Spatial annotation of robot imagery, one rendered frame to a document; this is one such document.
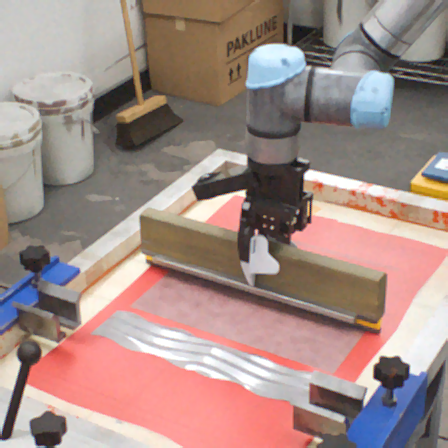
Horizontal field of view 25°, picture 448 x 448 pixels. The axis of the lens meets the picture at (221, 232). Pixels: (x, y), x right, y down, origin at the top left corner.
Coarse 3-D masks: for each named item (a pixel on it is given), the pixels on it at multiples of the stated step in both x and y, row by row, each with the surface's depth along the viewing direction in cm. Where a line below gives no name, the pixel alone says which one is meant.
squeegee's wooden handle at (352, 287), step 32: (160, 224) 154; (192, 224) 152; (192, 256) 154; (224, 256) 150; (288, 256) 144; (320, 256) 143; (288, 288) 147; (320, 288) 143; (352, 288) 140; (384, 288) 140
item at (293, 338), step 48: (336, 240) 166; (384, 240) 166; (240, 336) 144; (288, 336) 143; (336, 336) 143; (384, 336) 143; (192, 384) 135; (192, 432) 126; (240, 432) 126; (288, 432) 126
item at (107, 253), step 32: (224, 160) 185; (192, 192) 177; (320, 192) 178; (352, 192) 174; (384, 192) 173; (128, 224) 165; (416, 224) 170; (96, 256) 157; (128, 256) 163; (0, 352) 140; (416, 352) 134; (64, 416) 124
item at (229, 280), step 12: (168, 264) 155; (180, 264) 155; (192, 264) 154; (204, 276) 153; (216, 276) 151; (228, 276) 151; (240, 288) 150; (252, 288) 149; (264, 288) 148; (288, 300) 146; (300, 300) 145; (324, 312) 143; (336, 312) 142; (348, 312) 142
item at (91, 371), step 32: (224, 224) 172; (320, 224) 171; (128, 288) 155; (160, 288) 155; (192, 288) 155; (224, 288) 155; (96, 320) 148; (160, 320) 148; (192, 320) 147; (224, 320) 147; (64, 352) 141; (96, 352) 141; (128, 352) 141; (32, 384) 135; (64, 384) 135; (96, 384) 135; (128, 384) 135; (160, 384) 135; (128, 416) 129
